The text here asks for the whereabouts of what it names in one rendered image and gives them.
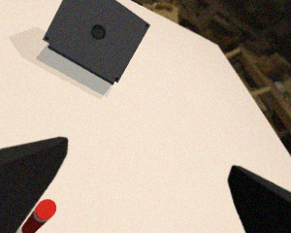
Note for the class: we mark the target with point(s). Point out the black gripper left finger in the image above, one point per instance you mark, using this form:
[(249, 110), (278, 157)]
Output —
[(26, 171)]

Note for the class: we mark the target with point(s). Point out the red peg with white band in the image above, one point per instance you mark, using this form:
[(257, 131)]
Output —
[(44, 211)]

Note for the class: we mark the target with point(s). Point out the grey square panel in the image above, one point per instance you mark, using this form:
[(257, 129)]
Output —
[(101, 36)]

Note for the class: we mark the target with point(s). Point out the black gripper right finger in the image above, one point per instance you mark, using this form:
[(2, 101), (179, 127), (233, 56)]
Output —
[(262, 206)]

